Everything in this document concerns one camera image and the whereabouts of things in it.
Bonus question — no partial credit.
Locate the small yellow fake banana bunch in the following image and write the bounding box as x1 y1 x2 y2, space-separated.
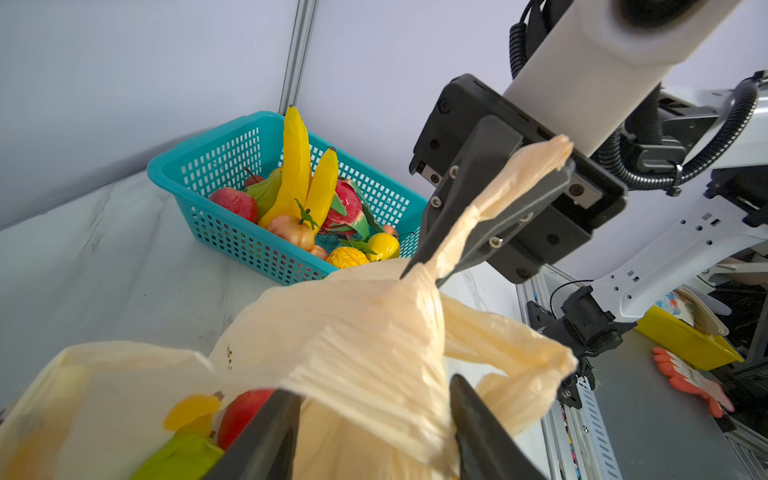
258 106 339 235

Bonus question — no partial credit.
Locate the green fake pear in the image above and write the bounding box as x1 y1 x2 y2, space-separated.
131 434 224 480

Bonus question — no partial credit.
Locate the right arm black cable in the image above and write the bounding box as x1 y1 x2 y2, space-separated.
508 0 762 198

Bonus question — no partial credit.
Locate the cream banana print plastic bag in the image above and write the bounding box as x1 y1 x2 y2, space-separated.
1 135 577 479

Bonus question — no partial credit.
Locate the yellow plastic tray outside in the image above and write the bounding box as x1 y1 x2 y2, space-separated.
636 286 744 371

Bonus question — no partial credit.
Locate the pink green fake dragon fruit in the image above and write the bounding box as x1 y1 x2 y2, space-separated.
321 179 384 240

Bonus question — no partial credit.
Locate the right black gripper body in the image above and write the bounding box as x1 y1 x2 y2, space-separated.
409 74 626 267

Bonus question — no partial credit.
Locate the small yellow fake lemon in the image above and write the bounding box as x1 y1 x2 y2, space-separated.
366 232 400 262

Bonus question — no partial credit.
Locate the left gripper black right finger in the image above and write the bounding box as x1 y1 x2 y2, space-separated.
450 374 545 480

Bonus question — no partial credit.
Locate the red fake strawberry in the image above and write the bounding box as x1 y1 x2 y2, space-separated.
209 187 259 223

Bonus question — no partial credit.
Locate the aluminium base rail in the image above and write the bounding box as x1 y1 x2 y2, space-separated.
517 267 622 480

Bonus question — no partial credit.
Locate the orange white work glove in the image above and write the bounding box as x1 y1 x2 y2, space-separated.
651 347 735 419

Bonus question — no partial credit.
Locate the teal plastic fruit basket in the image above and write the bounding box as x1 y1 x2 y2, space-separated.
148 112 427 285

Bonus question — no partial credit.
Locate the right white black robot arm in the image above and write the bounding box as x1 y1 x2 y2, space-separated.
411 74 767 377

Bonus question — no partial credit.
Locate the red fake apple in basket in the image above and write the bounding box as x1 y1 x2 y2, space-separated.
217 389 273 450

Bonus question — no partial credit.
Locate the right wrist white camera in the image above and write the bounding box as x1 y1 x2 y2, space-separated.
503 1 738 156

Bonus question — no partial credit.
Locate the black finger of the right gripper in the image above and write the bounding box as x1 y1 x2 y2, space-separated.
436 157 575 284
403 115 522 274

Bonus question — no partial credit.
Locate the red yellow fake apple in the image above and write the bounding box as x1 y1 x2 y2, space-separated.
267 215 315 252

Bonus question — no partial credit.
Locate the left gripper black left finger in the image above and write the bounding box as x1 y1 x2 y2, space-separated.
204 390 303 479

